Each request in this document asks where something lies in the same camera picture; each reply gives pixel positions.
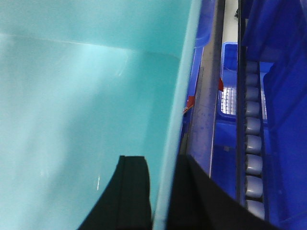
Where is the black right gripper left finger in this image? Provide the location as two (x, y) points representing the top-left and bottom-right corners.
(79, 156), (152, 230)

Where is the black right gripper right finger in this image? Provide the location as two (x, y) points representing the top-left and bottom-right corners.
(166, 155), (276, 230)

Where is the light blue plastic bin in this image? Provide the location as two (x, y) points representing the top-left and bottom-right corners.
(0, 0), (202, 230)

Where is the grey roller conveyor track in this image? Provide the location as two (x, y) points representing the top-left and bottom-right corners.
(236, 0), (269, 220)

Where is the dark blue bin lower right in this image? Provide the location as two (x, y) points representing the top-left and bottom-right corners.
(211, 42), (264, 200)

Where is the dark blue bin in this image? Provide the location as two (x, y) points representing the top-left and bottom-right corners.
(179, 0), (215, 154)
(243, 0), (307, 230)
(211, 42), (264, 200)

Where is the dark blue bin lower centre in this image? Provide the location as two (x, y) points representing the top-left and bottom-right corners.
(179, 0), (215, 154)

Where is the dark blue bin upper right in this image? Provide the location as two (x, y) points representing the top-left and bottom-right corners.
(243, 0), (307, 230)

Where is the red snack bag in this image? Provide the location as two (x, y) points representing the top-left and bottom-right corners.
(183, 96), (195, 114)

